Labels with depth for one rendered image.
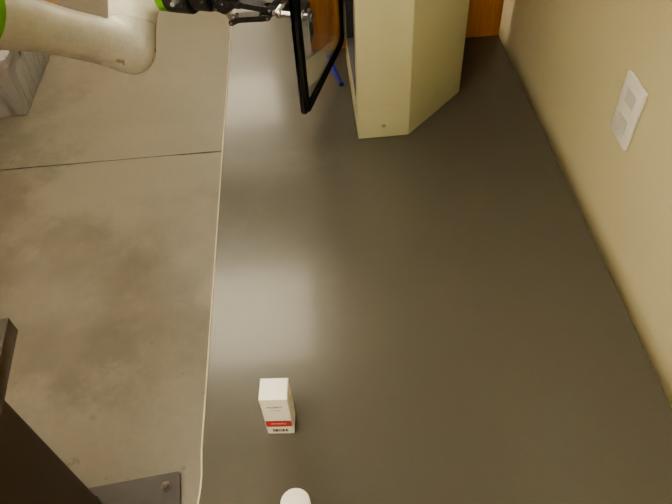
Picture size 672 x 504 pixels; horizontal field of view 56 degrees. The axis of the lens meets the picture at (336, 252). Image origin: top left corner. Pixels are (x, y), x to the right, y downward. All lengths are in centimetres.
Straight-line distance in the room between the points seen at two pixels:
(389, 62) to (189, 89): 216
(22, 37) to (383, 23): 65
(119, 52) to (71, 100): 209
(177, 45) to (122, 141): 83
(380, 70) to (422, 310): 50
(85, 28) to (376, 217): 67
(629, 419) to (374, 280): 45
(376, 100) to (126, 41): 53
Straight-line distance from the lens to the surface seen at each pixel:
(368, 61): 128
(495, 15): 173
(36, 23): 131
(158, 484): 202
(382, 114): 136
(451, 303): 109
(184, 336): 227
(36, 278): 265
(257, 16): 139
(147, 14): 146
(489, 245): 119
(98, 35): 139
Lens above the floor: 181
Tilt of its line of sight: 49 degrees down
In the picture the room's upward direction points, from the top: 4 degrees counter-clockwise
